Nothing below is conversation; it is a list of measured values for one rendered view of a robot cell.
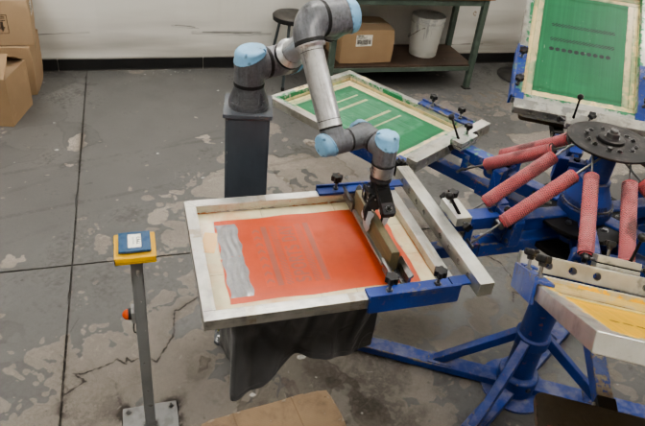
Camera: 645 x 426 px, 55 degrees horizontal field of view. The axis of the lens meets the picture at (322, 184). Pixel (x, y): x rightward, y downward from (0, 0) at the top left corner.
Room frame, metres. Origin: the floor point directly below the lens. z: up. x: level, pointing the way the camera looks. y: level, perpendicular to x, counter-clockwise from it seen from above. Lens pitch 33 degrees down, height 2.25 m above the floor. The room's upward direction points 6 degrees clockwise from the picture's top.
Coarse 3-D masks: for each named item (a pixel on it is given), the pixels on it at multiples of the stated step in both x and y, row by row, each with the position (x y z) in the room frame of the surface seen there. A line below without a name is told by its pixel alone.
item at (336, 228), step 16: (224, 224) 1.68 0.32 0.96; (240, 224) 1.69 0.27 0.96; (256, 224) 1.70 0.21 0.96; (272, 224) 1.71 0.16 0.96; (288, 224) 1.73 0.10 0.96; (320, 224) 1.75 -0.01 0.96; (336, 224) 1.76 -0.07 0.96; (352, 224) 1.77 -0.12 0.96; (240, 240) 1.61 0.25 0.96; (320, 240) 1.65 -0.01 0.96; (336, 240) 1.66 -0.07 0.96; (352, 240) 1.67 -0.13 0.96
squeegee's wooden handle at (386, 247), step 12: (360, 192) 1.82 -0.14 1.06; (360, 204) 1.77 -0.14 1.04; (360, 216) 1.76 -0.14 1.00; (372, 228) 1.65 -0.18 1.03; (384, 228) 1.62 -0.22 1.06; (372, 240) 1.63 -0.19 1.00; (384, 240) 1.56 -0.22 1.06; (384, 252) 1.54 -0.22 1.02; (396, 252) 1.50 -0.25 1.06; (396, 264) 1.51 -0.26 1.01
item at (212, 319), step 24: (312, 192) 1.89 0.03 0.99; (192, 216) 1.66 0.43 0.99; (408, 216) 1.81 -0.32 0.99; (192, 240) 1.53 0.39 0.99; (432, 264) 1.56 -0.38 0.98; (216, 312) 1.23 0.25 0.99; (240, 312) 1.24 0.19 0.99; (264, 312) 1.25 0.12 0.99; (288, 312) 1.27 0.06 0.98; (312, 312) 1.30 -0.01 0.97; (336, 312) 1.32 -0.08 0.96
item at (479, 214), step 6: (468, 210) 1.81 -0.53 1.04; (474, 210) 1.81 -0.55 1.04; (480, 210) 1.82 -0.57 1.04; (486, 210) 1.82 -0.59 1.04; (474, 216) 1.78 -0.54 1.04; (480, 216) 1.78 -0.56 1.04; (486, 216) 1.79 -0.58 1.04; (492, 216) 1.79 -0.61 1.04; (450, 222) 1.73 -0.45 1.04; (474, 222) 1.76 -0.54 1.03; (480, 222) 1.77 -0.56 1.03; (486, 222) 1.78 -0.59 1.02; (456, 228) 1.74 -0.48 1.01; (462, 228) 1.75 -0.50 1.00; (474, 228) 1.76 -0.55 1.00; (480, 228) 1.77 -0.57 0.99
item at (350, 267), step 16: (256, 256) 1.53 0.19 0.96; (336, 256) 1.58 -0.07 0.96; (352, 256) 1.59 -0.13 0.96; (368, 256) 1.60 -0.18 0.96; (224, 272) 1.44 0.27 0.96; (256, 272) 1.45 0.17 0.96; (336, 272) 1.50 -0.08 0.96; (352, 272) 1.50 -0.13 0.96; (368, 272) 1.51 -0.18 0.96; (416, 272) 1.54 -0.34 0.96; (256, 288) 1.38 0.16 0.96; (272, 288) 1.39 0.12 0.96; (288, 288) 1.40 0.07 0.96; (304, 288) 1.41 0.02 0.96; (320, 288) 1.42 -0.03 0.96; (336, 288) 1.42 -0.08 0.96; (352, 288) 1.43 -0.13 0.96
